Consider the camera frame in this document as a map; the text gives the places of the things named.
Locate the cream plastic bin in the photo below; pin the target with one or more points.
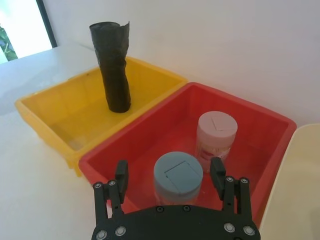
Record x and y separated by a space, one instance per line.
297 180

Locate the black garbage bag roll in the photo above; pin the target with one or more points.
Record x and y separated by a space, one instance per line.
113 67

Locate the yellow plastic bin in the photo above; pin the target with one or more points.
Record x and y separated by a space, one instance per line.
75 105

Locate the red plastic bin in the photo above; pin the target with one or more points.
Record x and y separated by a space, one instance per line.
155 140

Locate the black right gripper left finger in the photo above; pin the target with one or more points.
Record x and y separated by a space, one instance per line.
121 180

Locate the blue-lidded clear jar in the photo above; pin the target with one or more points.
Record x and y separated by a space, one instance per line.
178 172

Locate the white-lidded printed jar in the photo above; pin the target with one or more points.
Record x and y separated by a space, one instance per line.
217 130

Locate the window with dark frame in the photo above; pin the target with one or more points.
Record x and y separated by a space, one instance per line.
22 27

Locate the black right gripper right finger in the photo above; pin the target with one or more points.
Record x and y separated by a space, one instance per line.
218 175

